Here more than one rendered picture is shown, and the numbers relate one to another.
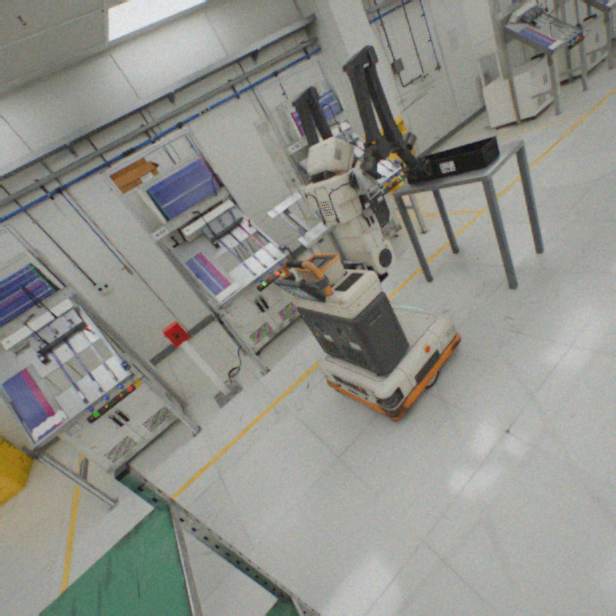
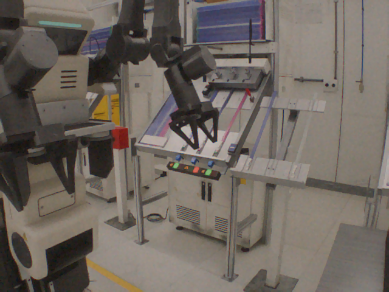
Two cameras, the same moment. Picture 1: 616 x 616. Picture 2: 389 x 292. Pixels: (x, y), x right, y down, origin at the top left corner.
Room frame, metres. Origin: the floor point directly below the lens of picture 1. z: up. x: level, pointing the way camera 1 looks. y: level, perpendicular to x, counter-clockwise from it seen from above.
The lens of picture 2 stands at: (1.67, -1.29, 1.15)
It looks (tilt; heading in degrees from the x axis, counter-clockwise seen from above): 12 degrees down; 56
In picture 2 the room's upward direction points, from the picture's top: straight up
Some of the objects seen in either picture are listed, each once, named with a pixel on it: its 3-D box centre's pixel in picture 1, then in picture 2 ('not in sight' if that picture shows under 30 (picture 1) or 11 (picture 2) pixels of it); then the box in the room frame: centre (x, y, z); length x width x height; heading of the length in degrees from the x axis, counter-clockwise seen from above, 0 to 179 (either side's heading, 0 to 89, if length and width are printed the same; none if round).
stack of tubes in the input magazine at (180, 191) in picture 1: (184, 189); (231, 22); (3.10, 0.40, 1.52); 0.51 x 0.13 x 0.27; 110
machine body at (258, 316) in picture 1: (254, 305); (230, 189); (3.19, 0.49, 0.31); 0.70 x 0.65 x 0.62; 110
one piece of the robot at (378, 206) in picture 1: (361, 208); (58, 146); (1.80, -0.50, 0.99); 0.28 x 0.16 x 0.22; 24
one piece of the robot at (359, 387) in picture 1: (350, 383); not in sight; (1.52, 0.05, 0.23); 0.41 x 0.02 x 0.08; 24
